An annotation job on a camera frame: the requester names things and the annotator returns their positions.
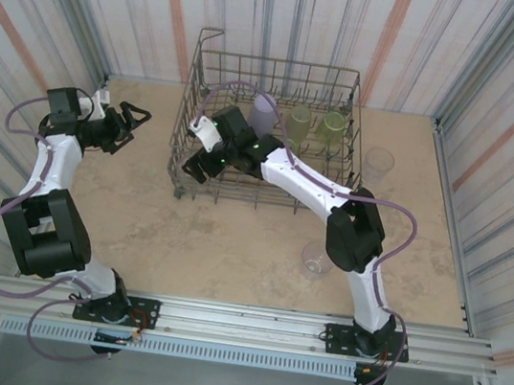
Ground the purple plastic cup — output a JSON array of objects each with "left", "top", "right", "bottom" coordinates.
[{"left": 246, "top": 92, "right": 280, "bottom": 132}]

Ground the clear plastic cup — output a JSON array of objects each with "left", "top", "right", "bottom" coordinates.
[
  {"left": 361, "top": 145, "right": 398, "bottom": 188},
  {"left": 298, "top": 239, "right": 339, "bottom": 284}
]

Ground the black orange connector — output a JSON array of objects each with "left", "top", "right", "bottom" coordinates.
[{"left": 93, "top": 328, "right": 144, "bottom": 350}]

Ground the grey wire dish rack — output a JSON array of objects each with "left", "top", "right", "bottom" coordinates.
[{"left": 162, "top": 22, "right": 381, "bottom": 227}]

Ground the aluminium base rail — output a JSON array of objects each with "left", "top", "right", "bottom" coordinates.
[{"left": 0, "top": 260, "right": 503, "bottom": 385}]

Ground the grey slotted cable duct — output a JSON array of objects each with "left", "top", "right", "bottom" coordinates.
[{"left": 0, "top": 311, "right": 361, "bottom": 385}]

